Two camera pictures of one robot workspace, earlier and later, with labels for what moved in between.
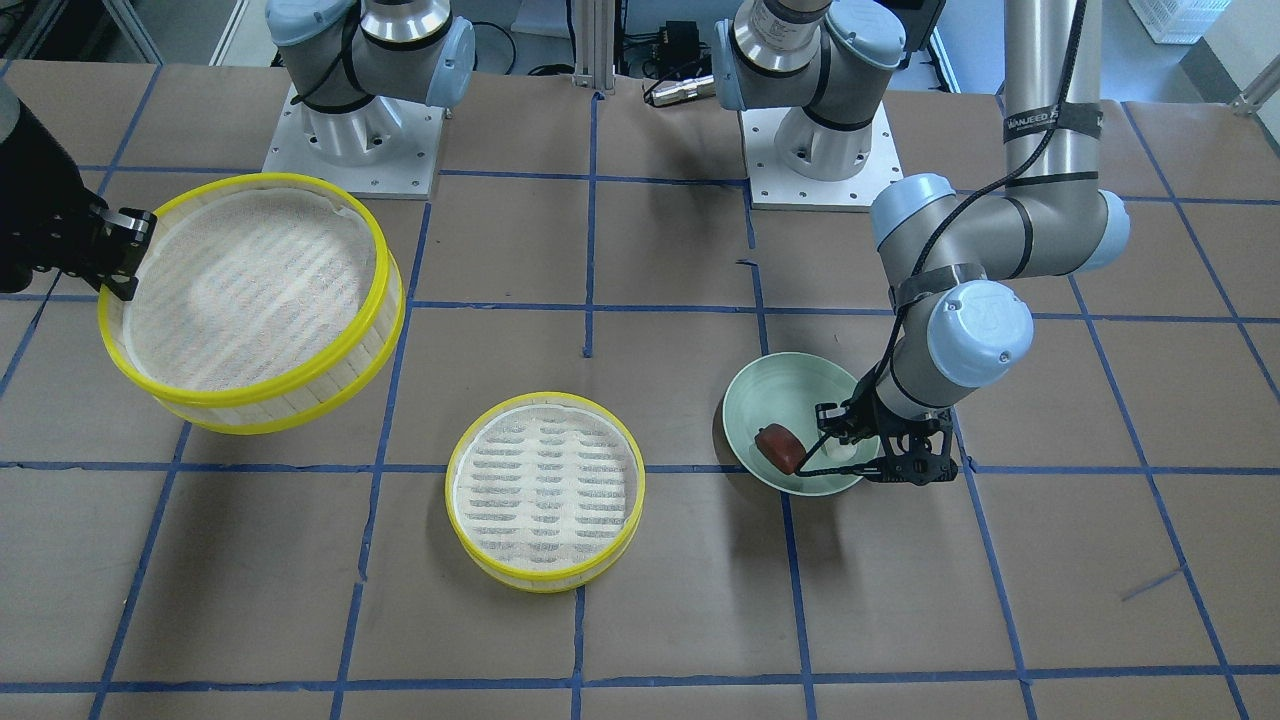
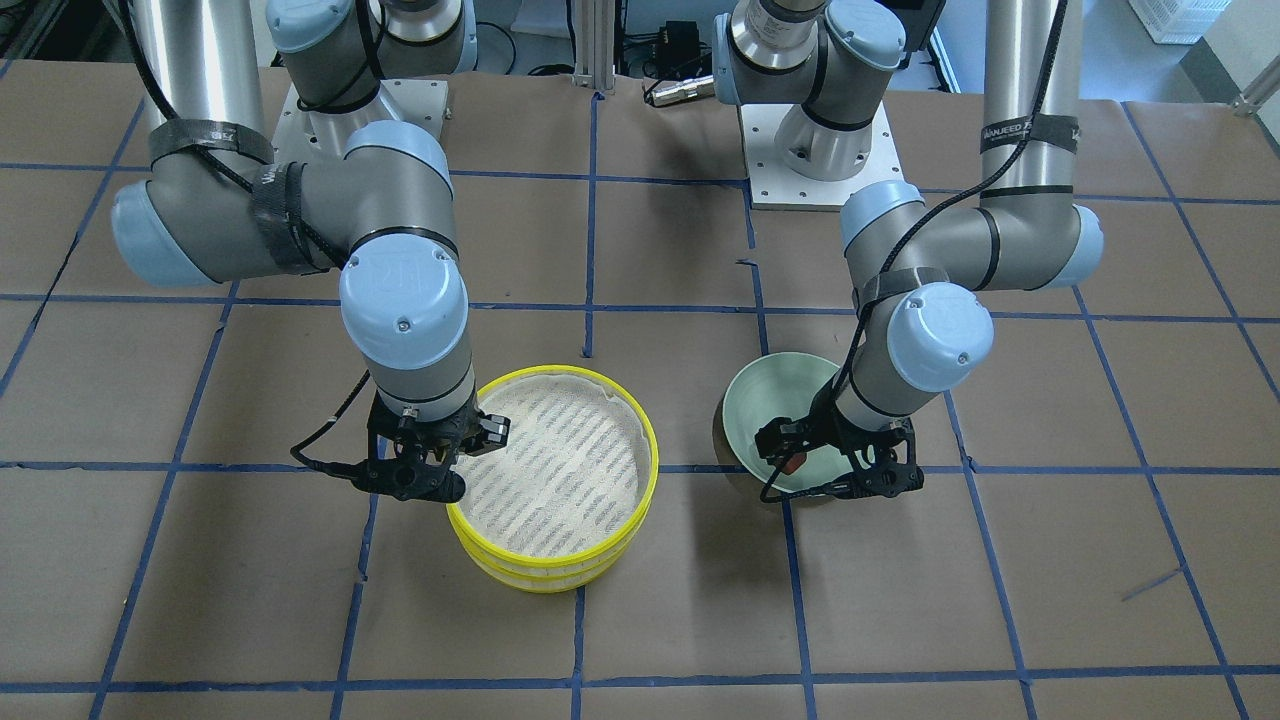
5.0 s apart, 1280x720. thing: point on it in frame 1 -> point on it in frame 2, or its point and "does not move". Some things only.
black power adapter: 679,41 does not move
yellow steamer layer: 268,303 -> 568,490
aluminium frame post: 594,44 does not move
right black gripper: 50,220 -> 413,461
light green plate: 784,388 does not move
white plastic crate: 1178,22 does not move
